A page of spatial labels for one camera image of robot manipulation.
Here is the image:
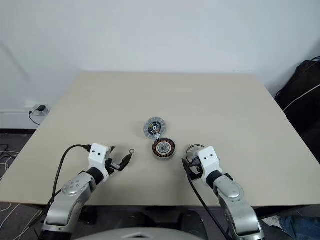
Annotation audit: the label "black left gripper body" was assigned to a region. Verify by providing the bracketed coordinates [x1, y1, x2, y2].
[105, 149, 124, 174]

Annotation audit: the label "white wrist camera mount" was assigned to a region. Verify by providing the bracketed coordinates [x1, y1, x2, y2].
[87, 142, 113, 183]
[196, 146, 221, 185]

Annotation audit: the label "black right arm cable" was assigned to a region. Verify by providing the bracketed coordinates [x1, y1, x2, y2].
[184, 159, 232, 240]

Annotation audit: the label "white paper sheet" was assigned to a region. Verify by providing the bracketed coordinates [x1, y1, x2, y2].
[261, 216, 283, 229]

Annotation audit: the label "black adapter cable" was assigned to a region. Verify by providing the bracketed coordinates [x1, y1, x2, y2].
[28, 109, 42, 126]

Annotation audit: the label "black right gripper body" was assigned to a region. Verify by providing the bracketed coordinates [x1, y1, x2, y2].
[186, 159, 204, 181]

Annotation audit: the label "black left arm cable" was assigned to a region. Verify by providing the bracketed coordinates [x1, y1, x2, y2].
[46, 144, 92, 213]

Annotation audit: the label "motor stator copper coils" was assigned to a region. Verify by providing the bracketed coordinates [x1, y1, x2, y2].
[151, 137, 178, 161]

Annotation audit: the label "shiny silver motor rotor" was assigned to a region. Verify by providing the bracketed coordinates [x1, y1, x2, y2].
[185, 144, 206, 164]

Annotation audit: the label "white floor cable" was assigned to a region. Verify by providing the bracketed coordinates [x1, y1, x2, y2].
[0, 142, 20, 177]

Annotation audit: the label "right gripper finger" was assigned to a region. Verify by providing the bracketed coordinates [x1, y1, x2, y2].
[181, 157, 193, 175]

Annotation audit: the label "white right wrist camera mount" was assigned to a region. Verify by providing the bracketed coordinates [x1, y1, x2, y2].
[196, 146, 221, 185]

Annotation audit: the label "silver disc motor part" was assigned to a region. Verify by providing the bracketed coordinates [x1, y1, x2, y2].
[143, 116, 168, 140]

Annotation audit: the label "black bag white piping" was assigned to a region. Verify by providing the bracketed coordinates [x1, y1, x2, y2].
[274, 56, 320, 142]

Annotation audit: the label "white wall cable duct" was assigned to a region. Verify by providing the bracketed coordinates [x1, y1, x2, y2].
[0, 109, 33, 115]

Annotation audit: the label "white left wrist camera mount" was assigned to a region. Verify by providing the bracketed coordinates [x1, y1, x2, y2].
[87, 142, 113, 183]

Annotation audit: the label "blue jeans leg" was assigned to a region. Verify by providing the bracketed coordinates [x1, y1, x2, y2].
[278, 215, 320, 239]

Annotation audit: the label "dark rounded shape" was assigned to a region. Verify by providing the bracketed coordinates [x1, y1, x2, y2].
[178, 209, 209, 234]

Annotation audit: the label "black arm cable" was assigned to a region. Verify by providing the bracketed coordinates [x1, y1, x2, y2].
[184, 159, 232, 240]
[46, 144, 92, 213]

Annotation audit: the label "silver robot torso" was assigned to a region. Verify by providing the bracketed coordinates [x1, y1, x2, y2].
[82, 226, 199, 240]

